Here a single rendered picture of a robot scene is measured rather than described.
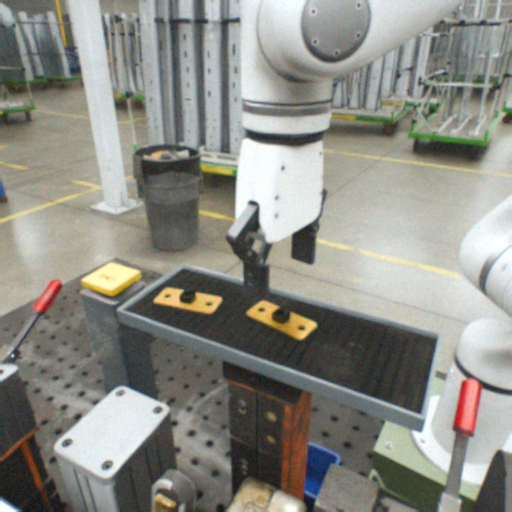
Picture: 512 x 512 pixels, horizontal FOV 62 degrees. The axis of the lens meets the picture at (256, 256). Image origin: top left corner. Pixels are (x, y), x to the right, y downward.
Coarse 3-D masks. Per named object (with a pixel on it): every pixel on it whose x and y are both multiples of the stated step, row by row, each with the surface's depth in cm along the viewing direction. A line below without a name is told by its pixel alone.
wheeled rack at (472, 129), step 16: (448, 48) 674; (432, 80) 622; (416, 96) 560; (496, 96) 517; (496, 112) 677; (416, 128) 606; (432, 128) 604; (448, 128) 603; (464, 128) 603; (480, 128) 603; (416, 144) 588; (480, 144) 543
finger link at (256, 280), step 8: (248, 248) 41; (240, 256) 42; (248, 256) 41; (256, 256) 42; (248, 264) 43; (264, 264) 43; (248, 272) 44; (256, 272) 43; (264, 272) 43; (248, 280) 44; (256, 280) 44; (264, 280) 44; (248, 288) 45; (256, 288) 44; (264, 288) 44; (264, 296) 45
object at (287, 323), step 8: (256, 304) 54; (264, 304) 54; (272, 304) 54; (248, 312) 53; (256, 312) 53; (264, 312) 53; (272, 312) 53; (280, 312) 52; (288, 312) 51; (256, 320) 52; (264, 320) 51; (272, 320) 51; (280, 320) 51; (288, 320) 51; (296, 320) 51; (304, 320) 51; (280, 328) 50; (288, 328) 50; (296, 328) 50; (312, 328) 50; (296, 336) 48; (304, 336) 49
